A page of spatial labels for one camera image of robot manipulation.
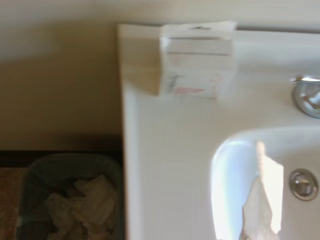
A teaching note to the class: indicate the green plastic trash bin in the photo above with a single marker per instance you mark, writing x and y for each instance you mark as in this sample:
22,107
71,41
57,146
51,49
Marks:
32,175

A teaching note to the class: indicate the white cardboard box red print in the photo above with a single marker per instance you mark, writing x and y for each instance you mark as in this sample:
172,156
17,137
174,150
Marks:
197,60

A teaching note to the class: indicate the white vanity top with sink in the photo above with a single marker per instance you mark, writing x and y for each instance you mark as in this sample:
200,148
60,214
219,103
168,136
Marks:
175,150

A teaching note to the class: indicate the white tissue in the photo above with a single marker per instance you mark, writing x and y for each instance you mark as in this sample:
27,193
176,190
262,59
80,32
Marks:
262,200

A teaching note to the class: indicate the crumpled tissues pile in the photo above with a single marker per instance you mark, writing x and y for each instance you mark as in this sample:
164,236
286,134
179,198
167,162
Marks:
85,207

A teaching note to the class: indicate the chrome sink drain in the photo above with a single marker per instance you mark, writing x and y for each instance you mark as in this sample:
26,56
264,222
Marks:
303,185

